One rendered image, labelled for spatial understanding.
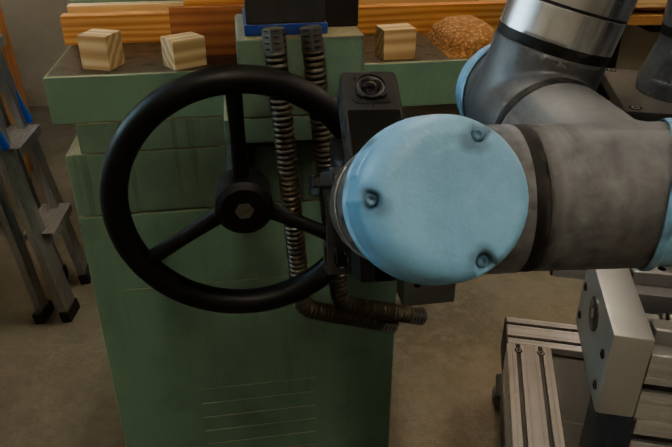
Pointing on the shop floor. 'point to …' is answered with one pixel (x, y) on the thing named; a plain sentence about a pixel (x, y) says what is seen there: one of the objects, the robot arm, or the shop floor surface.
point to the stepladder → (54, 214)
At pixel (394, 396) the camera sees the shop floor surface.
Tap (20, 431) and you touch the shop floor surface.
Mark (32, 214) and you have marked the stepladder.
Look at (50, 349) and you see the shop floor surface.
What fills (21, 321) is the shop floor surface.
